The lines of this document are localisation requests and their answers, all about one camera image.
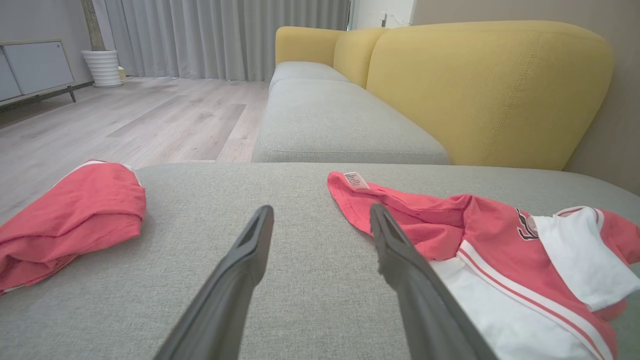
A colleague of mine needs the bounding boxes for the large yellow sofa backrest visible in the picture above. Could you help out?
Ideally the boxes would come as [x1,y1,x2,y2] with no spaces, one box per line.
[366,21,615,172]

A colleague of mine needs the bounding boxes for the small yellow sofa backrest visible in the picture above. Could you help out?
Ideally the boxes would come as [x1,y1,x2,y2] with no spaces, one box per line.
[333,27,391,90]

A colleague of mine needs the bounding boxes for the grey pleated curtain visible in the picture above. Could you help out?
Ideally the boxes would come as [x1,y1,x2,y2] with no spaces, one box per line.
[92,0,352,82]

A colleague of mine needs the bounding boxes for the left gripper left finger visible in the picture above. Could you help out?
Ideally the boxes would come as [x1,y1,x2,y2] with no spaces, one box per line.
[155,205,275,360]

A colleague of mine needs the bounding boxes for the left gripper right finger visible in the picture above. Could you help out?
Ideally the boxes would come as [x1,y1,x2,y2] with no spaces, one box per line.
[370,204,498,360]

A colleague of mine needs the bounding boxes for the grey sideboard cabinet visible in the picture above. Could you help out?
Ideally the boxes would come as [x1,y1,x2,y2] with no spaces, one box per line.
[0,40,96,108]

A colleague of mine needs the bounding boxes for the brown plant trunk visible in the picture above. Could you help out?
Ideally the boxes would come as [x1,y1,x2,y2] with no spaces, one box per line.
[81,0,107,52]

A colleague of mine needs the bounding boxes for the yellow sofa armrest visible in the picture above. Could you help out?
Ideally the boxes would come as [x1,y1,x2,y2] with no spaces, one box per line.
[275,26,346,68]

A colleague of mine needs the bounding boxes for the red shorts with white band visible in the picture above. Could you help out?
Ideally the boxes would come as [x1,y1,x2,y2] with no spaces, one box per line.
[0,160,147,295]

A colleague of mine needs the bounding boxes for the large grey sofa chaise cushion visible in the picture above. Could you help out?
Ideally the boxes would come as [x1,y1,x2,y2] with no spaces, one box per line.
[0,162,640,360]

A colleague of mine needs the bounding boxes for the grey sofa seat cushion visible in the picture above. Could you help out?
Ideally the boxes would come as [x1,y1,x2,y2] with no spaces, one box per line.
[268,61,351,93]
[251,78,452,165]

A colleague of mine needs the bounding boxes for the white ribbed plant pot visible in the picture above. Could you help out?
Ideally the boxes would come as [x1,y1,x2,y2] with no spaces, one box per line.
[81,49,124,89]

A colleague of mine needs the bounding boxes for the red white striped jersey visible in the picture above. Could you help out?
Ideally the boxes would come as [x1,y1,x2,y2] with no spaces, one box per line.
[327,171,640,360]

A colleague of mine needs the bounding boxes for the wall plug with cable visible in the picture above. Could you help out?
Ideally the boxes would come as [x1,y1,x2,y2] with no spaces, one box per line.
[379,11,414,28]

